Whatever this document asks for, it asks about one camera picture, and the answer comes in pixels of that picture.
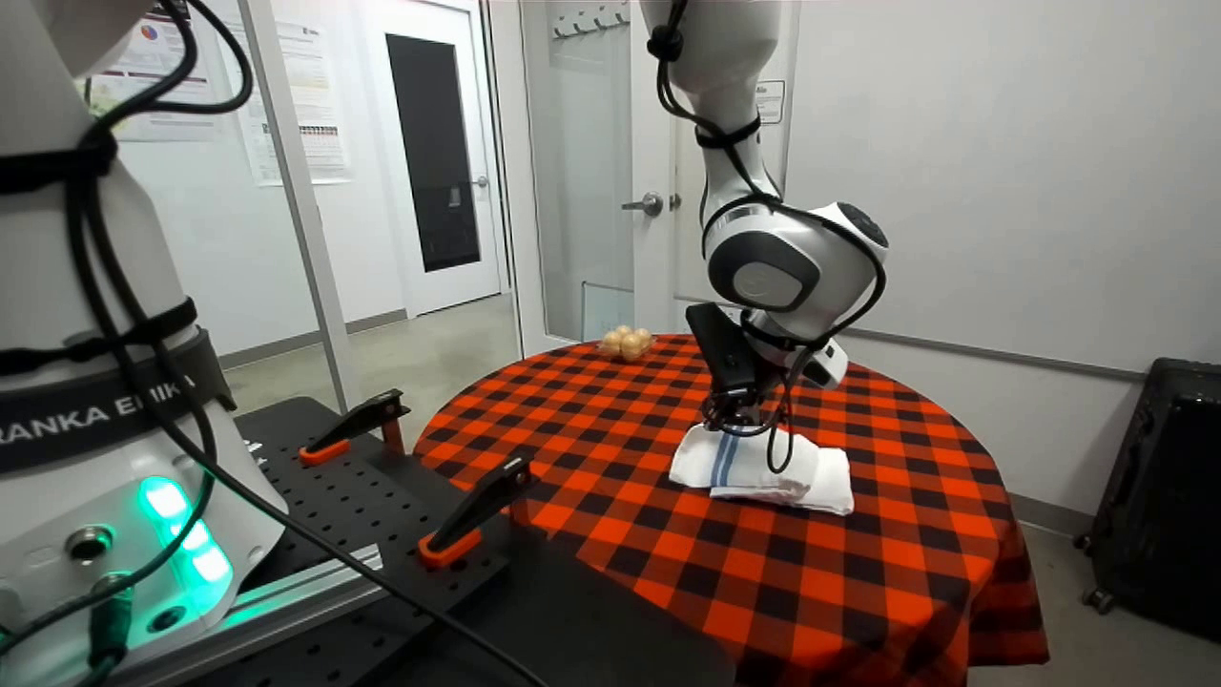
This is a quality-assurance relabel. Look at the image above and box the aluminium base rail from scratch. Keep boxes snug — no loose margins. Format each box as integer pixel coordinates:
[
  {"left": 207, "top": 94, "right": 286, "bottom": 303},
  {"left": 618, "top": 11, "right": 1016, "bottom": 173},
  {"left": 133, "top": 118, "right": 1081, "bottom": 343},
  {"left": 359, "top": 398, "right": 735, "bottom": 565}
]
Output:
[{"left": 124, "top": 543, "right": 387, "bottom": 663}]

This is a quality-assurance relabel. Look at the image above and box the black rolling suitcase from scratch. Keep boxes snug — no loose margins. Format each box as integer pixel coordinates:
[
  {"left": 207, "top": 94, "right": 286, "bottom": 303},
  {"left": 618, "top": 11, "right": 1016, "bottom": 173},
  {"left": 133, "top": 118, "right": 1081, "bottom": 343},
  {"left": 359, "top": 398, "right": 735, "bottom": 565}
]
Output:
[{"left": 1074, "top": 355, "right": 1221, "bottom": 644}]

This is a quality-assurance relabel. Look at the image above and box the coat hook rack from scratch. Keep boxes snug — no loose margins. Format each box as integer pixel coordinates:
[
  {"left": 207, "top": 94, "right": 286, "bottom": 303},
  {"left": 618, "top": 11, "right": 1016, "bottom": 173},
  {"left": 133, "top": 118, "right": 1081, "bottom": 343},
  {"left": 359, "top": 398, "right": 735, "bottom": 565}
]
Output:
[{"left": 548, "top": 0, "right": 638, "bottom": 42}]

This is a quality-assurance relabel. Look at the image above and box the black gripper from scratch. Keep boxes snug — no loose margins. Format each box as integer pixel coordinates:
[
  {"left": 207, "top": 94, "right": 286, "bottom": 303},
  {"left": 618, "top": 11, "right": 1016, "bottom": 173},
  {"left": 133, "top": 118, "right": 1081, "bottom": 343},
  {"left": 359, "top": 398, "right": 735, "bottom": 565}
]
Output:
[{"left": 681, "top": 303, "right": 783, "bottom": 440}]

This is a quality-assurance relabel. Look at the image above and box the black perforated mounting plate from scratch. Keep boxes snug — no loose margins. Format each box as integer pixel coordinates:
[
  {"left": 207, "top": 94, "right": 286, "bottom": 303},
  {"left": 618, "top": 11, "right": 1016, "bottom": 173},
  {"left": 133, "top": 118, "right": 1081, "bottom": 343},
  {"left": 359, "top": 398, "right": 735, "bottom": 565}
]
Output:
[{"left": 117, "top": 392, "right": 740, "bottom": 687}]

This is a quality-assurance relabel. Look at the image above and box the black base cable bundle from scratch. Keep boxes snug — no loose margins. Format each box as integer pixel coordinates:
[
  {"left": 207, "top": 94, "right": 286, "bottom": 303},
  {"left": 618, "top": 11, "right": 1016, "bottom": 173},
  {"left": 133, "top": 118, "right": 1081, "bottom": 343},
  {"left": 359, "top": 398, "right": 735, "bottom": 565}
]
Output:
[{"left": 0, "top": 0, "right": 553, "bottom": 687}]

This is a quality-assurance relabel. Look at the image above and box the round red plaid table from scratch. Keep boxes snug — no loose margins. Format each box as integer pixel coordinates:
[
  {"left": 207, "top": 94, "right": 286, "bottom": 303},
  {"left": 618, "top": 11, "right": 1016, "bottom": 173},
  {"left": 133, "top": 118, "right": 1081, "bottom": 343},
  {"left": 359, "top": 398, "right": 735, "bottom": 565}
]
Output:
[{"left": 413, "top": 333, "right": 1053, "bottom": 687}]

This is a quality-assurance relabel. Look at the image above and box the white paper notice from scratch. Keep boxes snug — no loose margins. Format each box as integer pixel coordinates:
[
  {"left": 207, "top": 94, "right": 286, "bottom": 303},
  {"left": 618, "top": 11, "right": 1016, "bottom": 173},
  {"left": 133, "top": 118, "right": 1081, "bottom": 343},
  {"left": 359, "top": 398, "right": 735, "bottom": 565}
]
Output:
[
  {"left": 270, "top": 14, "right": 334, "bottom": 128},
  {"left": 297, "top": 123, "right": 354, "bottom": 183}
]

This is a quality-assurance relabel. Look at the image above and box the green plug connector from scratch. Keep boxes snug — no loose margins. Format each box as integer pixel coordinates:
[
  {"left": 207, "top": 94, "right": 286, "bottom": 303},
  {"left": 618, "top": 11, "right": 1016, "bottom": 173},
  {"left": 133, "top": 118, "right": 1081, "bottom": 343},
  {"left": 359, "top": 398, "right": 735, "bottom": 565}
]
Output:
[{"left": 85, "top": 589, "right": 142, "bottom": 680}]

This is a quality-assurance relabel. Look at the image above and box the white wall sign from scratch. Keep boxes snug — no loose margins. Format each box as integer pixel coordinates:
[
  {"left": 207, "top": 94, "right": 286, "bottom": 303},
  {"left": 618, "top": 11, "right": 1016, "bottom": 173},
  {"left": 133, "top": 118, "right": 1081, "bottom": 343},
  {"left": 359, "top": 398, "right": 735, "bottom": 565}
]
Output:
[{"left": 753, "top": 76, "right": 789, "bottom": 128}]

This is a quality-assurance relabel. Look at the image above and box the black clamp with orange handle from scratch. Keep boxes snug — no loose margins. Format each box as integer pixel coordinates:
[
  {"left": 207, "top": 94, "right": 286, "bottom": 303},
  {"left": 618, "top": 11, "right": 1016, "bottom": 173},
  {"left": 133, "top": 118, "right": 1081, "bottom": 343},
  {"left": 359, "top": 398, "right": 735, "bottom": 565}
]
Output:
[
  {"left": 297, "top": 385, "right": 413, "bottom": 474},
  {"left": 414, "top": 450, "right": 536, "bottom": 571}
]

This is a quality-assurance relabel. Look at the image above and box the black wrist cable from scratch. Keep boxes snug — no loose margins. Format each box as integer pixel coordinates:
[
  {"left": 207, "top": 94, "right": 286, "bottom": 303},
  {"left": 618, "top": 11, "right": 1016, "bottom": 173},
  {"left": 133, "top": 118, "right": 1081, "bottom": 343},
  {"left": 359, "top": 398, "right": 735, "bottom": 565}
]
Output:
[{"left": 643, "top": 0, "right": 894, "bottom": 478}]

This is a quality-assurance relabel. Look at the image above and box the white door with dark window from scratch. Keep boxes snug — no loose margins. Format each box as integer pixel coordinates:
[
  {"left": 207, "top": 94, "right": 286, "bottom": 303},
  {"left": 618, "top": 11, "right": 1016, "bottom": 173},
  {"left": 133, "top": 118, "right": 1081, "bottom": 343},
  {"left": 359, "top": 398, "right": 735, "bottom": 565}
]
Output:
[{"left": 359, "top": 0, "right": 506, "bottom": 320}]

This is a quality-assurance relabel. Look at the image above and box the white towel with blue stripes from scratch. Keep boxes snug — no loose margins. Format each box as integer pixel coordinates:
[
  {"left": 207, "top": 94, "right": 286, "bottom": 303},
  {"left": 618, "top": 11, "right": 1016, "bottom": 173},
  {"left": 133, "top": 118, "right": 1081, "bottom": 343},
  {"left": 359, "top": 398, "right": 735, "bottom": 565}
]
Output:
[{"left": 665, "top": 416, "right": 859, "bottom": 518}]

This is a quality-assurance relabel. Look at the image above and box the aluminium partition frame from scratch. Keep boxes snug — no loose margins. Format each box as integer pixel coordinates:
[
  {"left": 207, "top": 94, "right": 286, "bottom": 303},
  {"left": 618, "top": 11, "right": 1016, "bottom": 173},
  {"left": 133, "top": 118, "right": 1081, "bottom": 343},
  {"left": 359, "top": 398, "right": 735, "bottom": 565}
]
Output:
[{"left": 239, "top": 0, "right": 362, "bottom": 413}]

